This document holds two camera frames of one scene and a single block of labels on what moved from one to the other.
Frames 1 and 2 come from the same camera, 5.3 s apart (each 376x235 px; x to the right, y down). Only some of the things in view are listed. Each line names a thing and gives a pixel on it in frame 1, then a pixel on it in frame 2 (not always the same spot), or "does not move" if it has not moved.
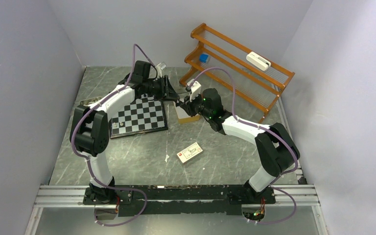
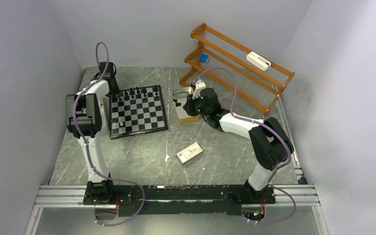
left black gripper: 167,90 → 116,91
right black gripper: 188,105 does not move
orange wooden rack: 237,69 does not move
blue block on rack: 203,58 does not move
